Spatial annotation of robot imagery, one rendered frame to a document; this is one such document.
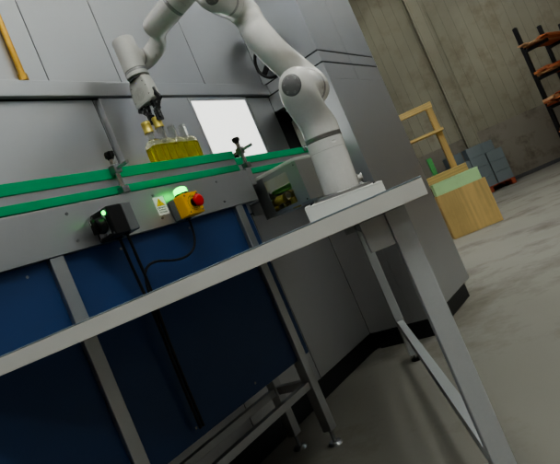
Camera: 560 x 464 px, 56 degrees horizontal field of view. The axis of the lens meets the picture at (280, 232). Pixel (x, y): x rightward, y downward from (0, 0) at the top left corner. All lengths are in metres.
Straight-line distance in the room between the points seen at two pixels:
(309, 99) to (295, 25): 1.28
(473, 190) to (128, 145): 4.89
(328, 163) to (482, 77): 11.37
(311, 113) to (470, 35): 11.57
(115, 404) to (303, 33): 2.07
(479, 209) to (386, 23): 7.35
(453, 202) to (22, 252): 5.46
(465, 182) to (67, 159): 5.10
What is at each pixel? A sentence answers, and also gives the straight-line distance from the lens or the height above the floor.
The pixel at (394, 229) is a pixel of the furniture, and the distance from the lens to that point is 0.99.
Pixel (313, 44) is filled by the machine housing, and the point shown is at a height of 1.60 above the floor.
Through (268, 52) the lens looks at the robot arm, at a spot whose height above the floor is 1.31.
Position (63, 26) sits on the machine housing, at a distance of 2.26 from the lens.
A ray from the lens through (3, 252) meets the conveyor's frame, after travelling 1.36.
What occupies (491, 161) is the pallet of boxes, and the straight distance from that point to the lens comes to 11.83.
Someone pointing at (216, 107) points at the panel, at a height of 1.44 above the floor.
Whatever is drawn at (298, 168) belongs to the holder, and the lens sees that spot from 1.96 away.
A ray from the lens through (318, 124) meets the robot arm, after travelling 1.69.
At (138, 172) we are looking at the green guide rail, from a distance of 1.68.
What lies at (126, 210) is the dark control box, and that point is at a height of 0.98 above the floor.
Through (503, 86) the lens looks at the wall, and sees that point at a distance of 13.05.
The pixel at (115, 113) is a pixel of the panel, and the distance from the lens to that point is 2.12.
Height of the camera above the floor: 0.74
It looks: 1 degrees up
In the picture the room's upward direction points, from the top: 23 degrees counter-clockwise
